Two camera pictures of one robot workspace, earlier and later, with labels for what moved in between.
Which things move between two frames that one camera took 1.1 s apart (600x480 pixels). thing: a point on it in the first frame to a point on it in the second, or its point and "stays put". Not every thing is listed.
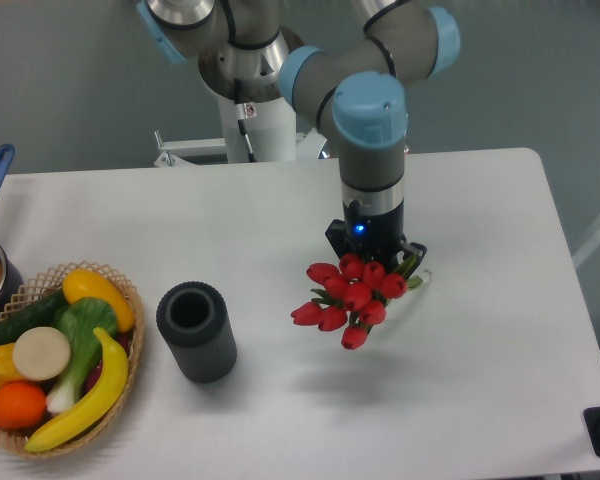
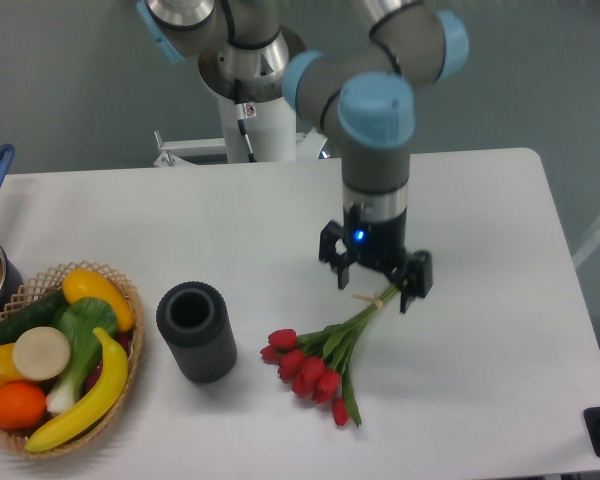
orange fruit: [18, 405] stays put
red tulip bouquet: [355, 293] to [315, 362]
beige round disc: [41, 353] stays put
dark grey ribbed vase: [194, 318] stays put
